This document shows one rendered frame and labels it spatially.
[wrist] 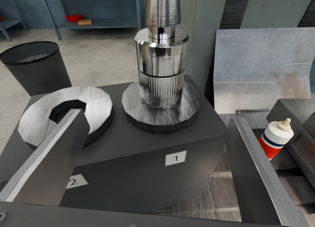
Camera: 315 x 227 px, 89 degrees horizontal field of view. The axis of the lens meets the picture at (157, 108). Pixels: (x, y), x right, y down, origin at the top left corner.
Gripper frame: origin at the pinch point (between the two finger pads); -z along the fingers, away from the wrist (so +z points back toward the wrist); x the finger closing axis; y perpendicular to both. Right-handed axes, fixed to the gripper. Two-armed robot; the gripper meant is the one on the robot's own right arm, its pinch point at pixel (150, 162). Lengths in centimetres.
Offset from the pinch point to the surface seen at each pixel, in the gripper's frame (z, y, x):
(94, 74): -193, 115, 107
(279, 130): -15.7, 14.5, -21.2
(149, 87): -7.9, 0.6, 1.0
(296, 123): -19.8, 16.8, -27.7
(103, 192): -1.8, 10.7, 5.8
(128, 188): -2.6, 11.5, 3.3
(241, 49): -46, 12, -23
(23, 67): -107, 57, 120
